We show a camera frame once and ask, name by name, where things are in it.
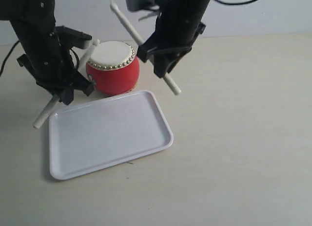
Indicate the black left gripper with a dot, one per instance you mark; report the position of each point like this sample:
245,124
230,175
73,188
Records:
50,63

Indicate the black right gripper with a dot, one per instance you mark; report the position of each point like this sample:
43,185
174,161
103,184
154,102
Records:
176,29

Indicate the wooden drumstick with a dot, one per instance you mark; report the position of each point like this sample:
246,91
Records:
48,109
139,41

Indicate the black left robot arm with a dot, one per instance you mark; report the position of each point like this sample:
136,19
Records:
38,13

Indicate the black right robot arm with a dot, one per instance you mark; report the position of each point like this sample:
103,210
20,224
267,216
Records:
176,30

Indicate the small red drum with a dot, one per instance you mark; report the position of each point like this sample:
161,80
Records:
113,67

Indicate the white rectangular plastic tray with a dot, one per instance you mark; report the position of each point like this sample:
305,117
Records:
92,136

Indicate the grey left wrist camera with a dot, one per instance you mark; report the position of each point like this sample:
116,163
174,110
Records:
72,38

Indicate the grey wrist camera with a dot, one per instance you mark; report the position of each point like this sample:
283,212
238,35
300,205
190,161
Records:
148,5
72,38

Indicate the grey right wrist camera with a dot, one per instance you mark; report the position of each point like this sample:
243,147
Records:
148,5

